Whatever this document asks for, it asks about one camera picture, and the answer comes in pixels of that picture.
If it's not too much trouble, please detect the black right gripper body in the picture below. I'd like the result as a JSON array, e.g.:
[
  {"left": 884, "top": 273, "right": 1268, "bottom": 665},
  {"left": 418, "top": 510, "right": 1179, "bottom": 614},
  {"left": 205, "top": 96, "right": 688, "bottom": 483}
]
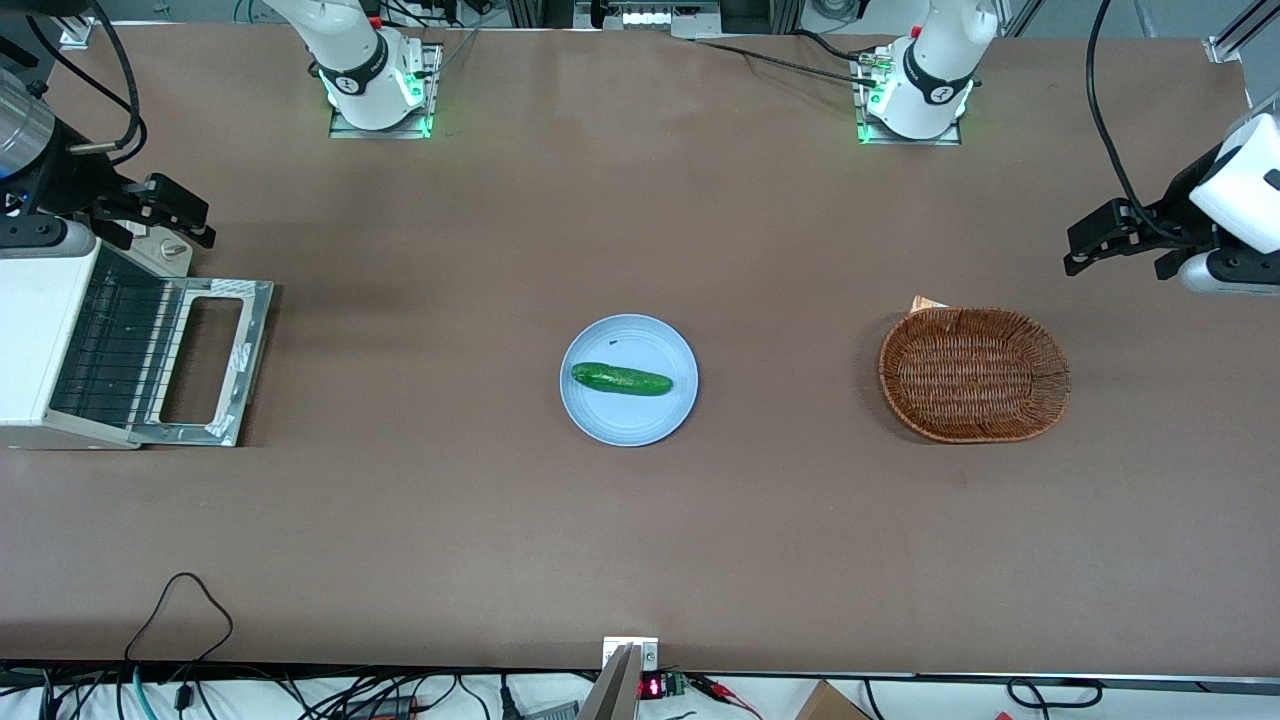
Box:
[{"left": 0, "top": 148, "right": 142, "bottom": 250}]

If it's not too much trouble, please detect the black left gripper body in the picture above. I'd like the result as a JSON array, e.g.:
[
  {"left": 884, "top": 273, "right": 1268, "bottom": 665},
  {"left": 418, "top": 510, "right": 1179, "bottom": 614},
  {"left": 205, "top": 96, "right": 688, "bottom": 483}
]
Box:
[{"left": 1135, "top": 145, "right": 1227, "bottom": 283}]

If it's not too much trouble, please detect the toaster oven glass door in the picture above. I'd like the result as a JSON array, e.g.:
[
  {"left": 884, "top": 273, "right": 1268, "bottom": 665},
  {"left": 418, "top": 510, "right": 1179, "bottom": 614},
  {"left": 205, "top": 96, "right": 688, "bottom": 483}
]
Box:
[{"left": 130, "top": 277, "right": 276, "bottom": 449}]

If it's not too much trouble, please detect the white toaster oven body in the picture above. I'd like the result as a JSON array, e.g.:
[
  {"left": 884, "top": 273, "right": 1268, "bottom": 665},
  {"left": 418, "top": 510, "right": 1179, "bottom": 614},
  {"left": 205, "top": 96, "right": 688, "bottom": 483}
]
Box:
[{"left": 0, "top": 228, "right": 196, "bottom": 453}]

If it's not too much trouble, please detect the brown wicker basket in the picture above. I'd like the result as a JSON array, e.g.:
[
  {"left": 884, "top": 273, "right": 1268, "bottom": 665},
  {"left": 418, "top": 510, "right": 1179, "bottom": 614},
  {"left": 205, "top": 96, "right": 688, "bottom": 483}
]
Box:
[{"left": 878, "top": 307, "right": 1072, "bottom": 444}]

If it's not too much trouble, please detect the green cucumber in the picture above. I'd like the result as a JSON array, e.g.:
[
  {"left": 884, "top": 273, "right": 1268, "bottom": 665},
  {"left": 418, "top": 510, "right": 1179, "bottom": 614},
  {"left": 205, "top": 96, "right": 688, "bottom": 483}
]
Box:
[{"left": 571, "top": 362, "right": 674, "bottom": 397}]

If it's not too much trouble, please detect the light blue round plate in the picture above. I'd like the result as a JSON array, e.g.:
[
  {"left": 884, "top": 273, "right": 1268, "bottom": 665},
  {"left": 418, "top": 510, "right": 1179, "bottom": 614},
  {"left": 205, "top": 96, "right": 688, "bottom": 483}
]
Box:
[{"left": 559, "top": 314, "right": 699, "bottom": 448}]

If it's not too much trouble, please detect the cardboard box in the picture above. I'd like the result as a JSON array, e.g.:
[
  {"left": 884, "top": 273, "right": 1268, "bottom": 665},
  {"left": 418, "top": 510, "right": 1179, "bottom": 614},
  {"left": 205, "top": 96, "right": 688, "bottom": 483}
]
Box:
[{"left": 795, "top": 680, "right": 871, "bottom": 720}]

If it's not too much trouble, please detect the red clip lead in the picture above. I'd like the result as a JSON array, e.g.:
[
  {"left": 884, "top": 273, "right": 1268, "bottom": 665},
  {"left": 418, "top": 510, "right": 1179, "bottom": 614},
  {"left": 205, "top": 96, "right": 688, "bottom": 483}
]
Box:
[{"left": 692, "top": 677, "right": 761, "bottom": 717}]

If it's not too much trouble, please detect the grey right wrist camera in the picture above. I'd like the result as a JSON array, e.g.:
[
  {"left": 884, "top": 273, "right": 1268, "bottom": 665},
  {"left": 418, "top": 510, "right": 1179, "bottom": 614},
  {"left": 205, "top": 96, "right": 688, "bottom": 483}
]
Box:
[{"left": 0, "top": 215, "right": 98, "bottom": 259}]

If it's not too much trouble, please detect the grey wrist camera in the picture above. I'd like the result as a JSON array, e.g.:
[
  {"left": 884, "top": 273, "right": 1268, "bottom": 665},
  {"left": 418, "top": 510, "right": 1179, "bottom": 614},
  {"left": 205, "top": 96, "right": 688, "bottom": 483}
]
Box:
[
  {"left": 1178, "top": 250, "right": 1280, "bottom": 297},
  {"left": 0, "top": 215, "right": 98, "bottom": 259}
]

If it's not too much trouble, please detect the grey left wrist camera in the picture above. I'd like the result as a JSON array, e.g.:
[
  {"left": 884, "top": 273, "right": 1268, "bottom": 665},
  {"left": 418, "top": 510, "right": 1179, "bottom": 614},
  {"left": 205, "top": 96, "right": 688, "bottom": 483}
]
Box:
[{"left": 1178, "top": 250, "right": 1280, "bottom": 297}]

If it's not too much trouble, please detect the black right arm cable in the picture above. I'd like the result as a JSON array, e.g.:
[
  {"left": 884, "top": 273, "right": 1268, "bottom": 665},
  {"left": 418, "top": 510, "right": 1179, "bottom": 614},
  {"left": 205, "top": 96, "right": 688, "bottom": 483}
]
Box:
[{"left": 22, "top": 0, "right": 148, "bottom": 169}]

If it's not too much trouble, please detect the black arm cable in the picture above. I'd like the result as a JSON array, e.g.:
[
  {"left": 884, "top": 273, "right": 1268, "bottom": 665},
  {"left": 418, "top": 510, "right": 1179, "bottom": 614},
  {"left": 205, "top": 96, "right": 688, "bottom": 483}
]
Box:
[
  {"left": 1086, "top": 0, "right": 1181, "bottom": 246},
  {"left": 22, "top": 0, "right": 148, "bottom": 169}
]

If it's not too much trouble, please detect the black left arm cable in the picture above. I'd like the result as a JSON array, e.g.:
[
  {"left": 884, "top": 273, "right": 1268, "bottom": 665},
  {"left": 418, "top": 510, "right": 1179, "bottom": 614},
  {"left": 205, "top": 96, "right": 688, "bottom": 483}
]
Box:
[{"left": 1086, "top": 0, "right": 1181, "bottom": 246}]

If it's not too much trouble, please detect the oven wire rack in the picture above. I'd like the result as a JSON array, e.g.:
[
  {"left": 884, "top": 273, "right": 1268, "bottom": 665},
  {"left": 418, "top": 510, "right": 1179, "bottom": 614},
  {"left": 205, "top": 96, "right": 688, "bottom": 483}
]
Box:
[{"left": 50, "top": 250, "right": 183, "bottom": 426}]

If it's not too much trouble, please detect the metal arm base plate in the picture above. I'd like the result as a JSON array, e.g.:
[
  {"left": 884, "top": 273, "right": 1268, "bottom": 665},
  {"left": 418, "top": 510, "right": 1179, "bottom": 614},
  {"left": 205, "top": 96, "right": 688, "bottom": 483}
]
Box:
[
  {"left": 852, "top": 50, "right": 966, "bottom": 147},
  {"left": 328, "top": 42, "right": 444, "bottom": 141}
]

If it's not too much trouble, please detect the black looped table cable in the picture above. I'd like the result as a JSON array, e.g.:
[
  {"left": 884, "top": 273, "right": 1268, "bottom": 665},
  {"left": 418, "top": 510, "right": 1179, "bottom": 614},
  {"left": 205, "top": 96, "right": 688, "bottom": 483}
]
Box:
[{"left": 124, "top": 572, "right": 235, "bottom": 663}]

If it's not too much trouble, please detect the long black table cable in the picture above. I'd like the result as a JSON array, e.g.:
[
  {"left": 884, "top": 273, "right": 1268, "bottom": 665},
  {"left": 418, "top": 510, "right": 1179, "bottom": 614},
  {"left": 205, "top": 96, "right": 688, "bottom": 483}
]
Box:
[{"left": 690, "top": 30, "right": 891, "bottom": 91}]

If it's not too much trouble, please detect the black coiled floor cable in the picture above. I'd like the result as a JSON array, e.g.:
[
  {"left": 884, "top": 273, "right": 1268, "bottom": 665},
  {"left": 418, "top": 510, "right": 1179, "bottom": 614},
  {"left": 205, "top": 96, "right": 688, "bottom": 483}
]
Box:
[{"left": 1005, "top": 678, "right": 1103, "bottom": 709}]

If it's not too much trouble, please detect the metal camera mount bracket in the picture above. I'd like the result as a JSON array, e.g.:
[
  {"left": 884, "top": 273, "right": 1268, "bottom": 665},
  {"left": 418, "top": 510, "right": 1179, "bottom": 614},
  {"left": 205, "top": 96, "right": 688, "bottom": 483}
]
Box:
[{"left": 578, "top": 637, "right": 661, "bottom": 720}]

